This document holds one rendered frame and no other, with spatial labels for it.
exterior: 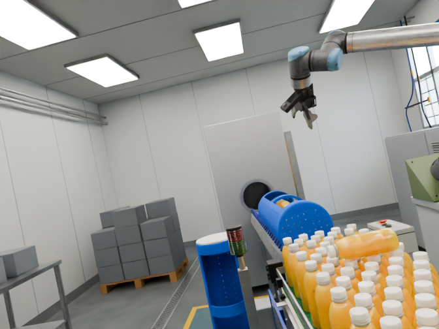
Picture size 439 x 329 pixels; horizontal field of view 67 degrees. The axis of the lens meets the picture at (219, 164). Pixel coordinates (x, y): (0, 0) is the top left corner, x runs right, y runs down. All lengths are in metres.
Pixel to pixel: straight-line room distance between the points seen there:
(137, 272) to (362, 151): 4.71
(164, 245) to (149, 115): 3.15
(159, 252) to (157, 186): 2.30
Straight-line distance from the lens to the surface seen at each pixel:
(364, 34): 1.60
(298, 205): 1.75
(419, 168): 2.11
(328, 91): 7.10
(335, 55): 1.49
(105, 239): 5.45
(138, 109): 7.37
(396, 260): 1.14
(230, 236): 1.25
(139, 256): 5.30
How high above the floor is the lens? 1.48
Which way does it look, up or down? 1 degrees up
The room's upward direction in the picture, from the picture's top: 12 degrees counter-clockwise
